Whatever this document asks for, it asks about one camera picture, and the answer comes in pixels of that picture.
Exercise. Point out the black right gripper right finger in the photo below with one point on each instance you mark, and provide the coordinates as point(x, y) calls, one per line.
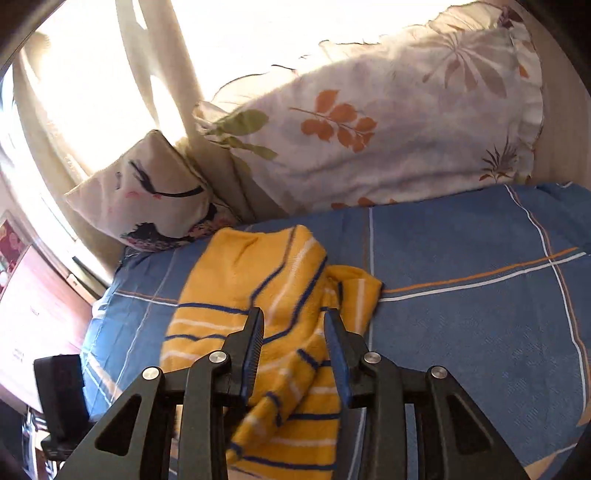
point(455, 439)

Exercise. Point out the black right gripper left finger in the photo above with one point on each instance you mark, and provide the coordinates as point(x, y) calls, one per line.
point(132, 440)

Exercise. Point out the yellow striped knit sweater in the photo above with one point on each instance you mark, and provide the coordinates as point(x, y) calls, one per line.
point(291, 430)

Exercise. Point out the black chair beside bed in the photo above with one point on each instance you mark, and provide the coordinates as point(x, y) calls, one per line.
point(60, 384)

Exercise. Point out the blue plaid bed sheet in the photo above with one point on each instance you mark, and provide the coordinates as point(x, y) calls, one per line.
point(493, 284)

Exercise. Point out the cream cushion with lady silhouette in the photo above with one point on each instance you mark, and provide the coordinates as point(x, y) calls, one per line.
point(149, 199)

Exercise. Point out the floral leaf print pillow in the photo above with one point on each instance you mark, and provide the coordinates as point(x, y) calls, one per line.
point(449, 106)

